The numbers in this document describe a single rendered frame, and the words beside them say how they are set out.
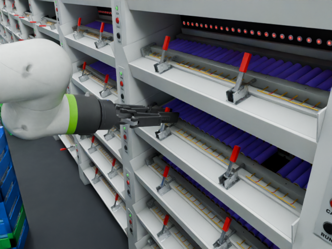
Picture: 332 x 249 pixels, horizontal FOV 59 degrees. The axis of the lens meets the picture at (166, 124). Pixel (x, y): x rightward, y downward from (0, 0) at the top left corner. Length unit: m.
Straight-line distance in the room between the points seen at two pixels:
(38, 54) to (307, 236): 0.52
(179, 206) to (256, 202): 0.32
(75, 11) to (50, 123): 0.99
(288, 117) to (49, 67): 0.40
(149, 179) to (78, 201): 0.82
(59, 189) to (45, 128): 1.27
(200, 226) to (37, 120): 0.49
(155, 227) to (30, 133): 0.62
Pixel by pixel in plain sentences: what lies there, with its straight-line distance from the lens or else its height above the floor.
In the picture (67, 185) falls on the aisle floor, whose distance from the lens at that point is 1.91.
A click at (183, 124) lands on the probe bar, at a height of 0.73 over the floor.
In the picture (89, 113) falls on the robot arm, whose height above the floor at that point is 0.83.
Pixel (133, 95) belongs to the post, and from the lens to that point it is 0.93.
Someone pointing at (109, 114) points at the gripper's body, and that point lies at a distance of 0.69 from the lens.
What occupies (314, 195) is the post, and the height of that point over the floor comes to 0.79.
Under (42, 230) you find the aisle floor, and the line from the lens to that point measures 1.65.
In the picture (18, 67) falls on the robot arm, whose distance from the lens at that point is 0.52.
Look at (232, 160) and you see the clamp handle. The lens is 0.63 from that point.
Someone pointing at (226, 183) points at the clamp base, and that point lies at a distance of 0.64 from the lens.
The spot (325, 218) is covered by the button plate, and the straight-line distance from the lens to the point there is 0.50.
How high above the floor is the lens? 1.07
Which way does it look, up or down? 24 degrees down
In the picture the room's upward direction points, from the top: straight up
